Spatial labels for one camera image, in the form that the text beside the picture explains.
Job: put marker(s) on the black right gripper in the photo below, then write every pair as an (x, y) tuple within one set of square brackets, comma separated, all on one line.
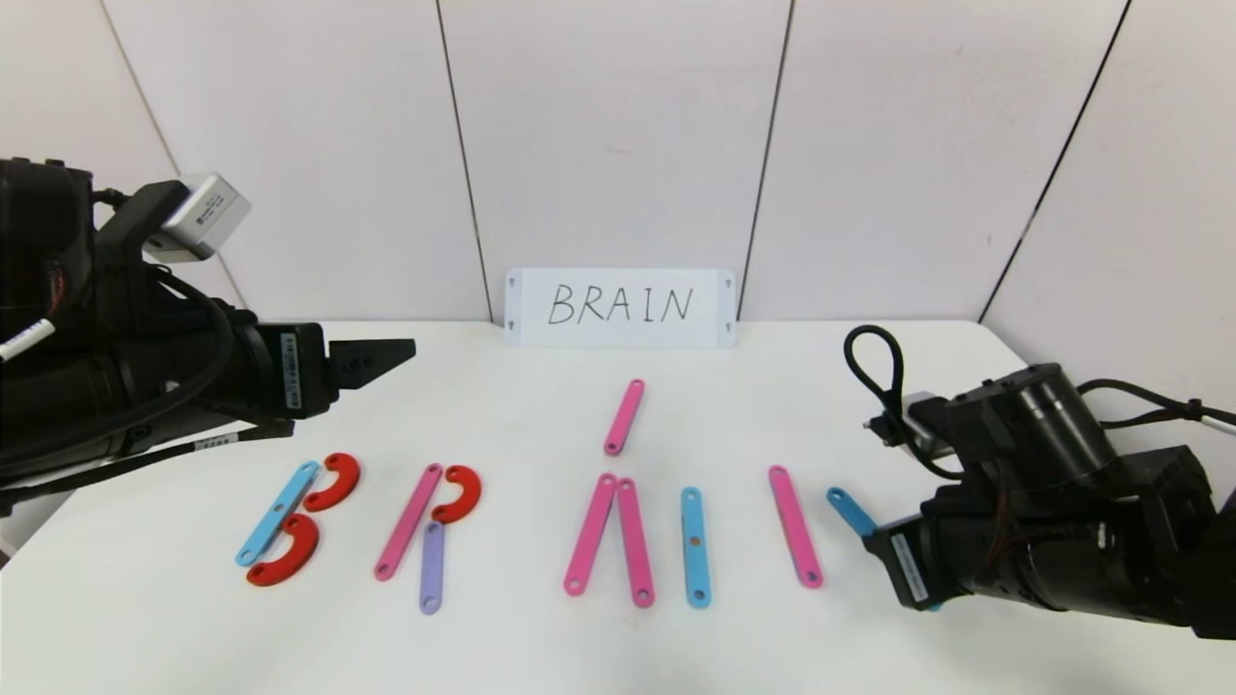
[(905, 567)]

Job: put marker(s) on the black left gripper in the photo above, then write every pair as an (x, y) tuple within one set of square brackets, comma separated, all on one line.
[(297, 371)]

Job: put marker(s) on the short blue bar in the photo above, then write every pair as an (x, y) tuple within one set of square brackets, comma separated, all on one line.
[(852, 510)]

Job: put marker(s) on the small red arc piece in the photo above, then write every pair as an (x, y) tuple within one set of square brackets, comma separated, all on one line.
[(470, 490)]

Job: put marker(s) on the long pink bar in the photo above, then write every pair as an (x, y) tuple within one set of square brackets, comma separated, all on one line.
[(591, 536), (410, 521), (634, 541)]

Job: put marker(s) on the short purple bar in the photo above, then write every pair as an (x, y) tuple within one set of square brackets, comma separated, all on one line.
[(432, 569)]

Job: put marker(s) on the pink bar with blue underside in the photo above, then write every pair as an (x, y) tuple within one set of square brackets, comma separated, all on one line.
[(625, 417)]

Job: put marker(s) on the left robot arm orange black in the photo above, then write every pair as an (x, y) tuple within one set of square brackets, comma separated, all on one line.
[(58, 386)]

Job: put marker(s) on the white BRAIN sign card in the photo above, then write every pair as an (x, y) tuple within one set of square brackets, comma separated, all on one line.
[(618, 333)]

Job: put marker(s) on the medium red arc piece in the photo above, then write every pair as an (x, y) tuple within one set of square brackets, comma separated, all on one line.
[(348, 480)]

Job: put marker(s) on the long blue bar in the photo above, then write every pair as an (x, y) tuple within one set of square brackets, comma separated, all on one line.
[(695, 555), (270, 526)]

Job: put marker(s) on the large red arc piece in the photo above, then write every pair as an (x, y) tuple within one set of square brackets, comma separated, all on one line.
[(305, 555)]

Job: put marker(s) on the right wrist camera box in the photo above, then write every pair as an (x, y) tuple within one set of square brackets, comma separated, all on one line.
[(922, 420)]

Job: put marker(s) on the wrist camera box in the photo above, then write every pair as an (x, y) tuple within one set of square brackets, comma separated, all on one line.
[(198, 217), (922, 420)]

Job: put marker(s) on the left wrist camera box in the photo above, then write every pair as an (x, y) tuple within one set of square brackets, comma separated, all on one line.
[(198, 217)]

